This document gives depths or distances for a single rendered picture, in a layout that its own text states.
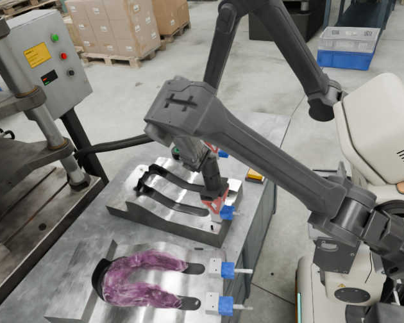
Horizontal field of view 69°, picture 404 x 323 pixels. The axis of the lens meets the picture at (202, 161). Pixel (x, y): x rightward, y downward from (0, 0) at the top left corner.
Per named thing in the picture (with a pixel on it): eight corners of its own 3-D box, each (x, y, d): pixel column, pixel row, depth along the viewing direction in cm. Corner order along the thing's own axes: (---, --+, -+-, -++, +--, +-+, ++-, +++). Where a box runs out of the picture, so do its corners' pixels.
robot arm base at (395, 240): (438, 266, 49) (416, 210, 58) (403, 245, 47) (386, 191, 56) (392, 281, 55) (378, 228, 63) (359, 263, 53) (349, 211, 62)
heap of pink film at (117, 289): (189, 257, 96) (185, 245, 91) (179, 314, 83) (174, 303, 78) (115, 255, 100) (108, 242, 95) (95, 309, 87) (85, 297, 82)
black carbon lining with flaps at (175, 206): (222, 191, 114) (220, 174, 108) (206, 223, 104) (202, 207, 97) (149, 175, 128) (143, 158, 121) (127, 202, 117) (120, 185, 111)
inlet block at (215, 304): (252, 302, 85) (252, 294, 82) (252, 320, 82) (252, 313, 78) (208, 300, 88) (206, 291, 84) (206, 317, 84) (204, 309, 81)
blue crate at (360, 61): (373, 57, 366) (378, 40, 352) (367, 72, 342) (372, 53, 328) (323, 53, 395) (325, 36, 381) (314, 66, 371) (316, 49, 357)
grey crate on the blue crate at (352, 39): (378, 41, 353) (381, 27, 343) (372, 54, 328) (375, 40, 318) (325, 38, 381) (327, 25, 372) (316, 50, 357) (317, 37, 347)
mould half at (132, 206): (243, 196, 120) (241, 172, 111) (220, 248, 103) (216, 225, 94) (143, 173, 140) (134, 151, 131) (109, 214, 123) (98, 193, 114)
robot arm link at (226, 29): (240, 12, 67) (252, -13, 72) (217, 3, 67) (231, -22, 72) (207, 116, 106) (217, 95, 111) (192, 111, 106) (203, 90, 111)
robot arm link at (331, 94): (353, 112, 82) (355, 98, 84) (324, 93, 80) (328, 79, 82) (328, 125, 90) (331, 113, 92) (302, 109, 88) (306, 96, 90)
